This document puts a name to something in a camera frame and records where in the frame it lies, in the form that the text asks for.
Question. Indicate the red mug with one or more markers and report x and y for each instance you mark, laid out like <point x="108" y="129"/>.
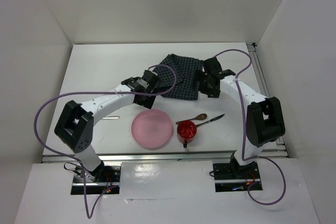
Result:
<point x="186" y="132"/>

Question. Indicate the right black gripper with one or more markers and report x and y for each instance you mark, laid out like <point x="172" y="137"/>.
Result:
<point x="200" y="75"/>

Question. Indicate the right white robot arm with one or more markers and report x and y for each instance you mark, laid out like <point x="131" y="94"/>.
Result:
<point x="263" y="120"/>

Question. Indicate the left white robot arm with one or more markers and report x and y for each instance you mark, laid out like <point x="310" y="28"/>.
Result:
<point x="76" y="122"/>

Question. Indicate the dark checked cloth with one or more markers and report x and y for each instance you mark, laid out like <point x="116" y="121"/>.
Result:
<point x="182" y="69"/>

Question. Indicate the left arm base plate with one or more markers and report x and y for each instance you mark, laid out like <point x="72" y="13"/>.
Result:
<point x="109" y="181"/>

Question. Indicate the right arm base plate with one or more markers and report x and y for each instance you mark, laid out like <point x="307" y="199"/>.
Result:
<point x="226" y="180"/>

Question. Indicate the aluminium front rail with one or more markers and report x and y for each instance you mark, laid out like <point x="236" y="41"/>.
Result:
<point x="165" y="156"/>

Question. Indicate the pink plate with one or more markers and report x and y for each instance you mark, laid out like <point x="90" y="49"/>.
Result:
<point x="152" y="128"/>

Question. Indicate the steel fork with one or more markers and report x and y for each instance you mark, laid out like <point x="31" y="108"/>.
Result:
<point x="110" y="117"/>

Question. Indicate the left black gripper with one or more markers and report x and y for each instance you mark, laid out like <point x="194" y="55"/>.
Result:
<point x="147" y="102"/>

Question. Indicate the steel knife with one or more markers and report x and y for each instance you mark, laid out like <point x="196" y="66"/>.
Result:
<point x="211" y="120"/>

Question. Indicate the wooden spoon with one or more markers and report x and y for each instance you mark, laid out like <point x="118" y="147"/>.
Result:
<point x="199" y="117"/>

